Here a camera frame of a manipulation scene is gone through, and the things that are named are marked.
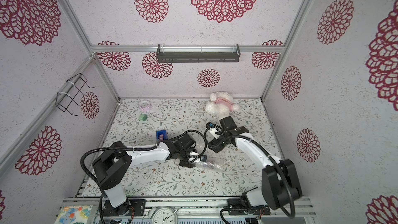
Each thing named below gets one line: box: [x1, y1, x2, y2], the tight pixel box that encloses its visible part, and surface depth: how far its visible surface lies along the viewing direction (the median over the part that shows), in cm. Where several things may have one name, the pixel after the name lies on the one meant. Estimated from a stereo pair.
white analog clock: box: [151, 207, 178, 224], surface depth 69 cm
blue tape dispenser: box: [156, 129, 168, 142], surface depth 94 cm
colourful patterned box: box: [54, 204, 98, 224], surface depth 69 cm
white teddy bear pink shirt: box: [205, 91, 240, 118], surface depth 108 cm
